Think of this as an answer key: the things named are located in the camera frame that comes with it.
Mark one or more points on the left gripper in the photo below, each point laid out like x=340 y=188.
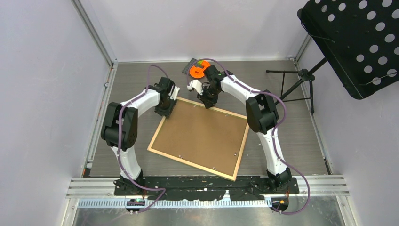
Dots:
x=166 y=113

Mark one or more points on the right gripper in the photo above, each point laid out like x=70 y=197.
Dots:
x=208 y=103

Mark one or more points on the wooden picture frame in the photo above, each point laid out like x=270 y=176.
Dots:
x=243 y=149

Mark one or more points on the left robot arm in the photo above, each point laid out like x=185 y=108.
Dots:
x=120 y=128

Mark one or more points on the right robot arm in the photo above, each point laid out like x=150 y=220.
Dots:
x=262 y=118

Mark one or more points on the orange plastic horseshoe piece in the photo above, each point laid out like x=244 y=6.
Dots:
x=198 y=72

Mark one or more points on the grey building baseplate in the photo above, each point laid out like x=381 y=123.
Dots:
x=190 y=64

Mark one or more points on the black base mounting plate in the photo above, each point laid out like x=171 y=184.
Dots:
x=206 y=188

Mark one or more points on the black perforated music stand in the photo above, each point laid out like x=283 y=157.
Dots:
x=358 y=38

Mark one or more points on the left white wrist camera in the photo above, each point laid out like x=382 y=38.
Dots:
x=174 y=93

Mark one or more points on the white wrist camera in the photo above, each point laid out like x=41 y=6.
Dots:
x=195 y=85
x=174 y=93

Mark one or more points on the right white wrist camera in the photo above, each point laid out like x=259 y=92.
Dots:
x=195 y=85

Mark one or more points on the aluminium rail frame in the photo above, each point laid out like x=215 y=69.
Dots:
x=323 y=200

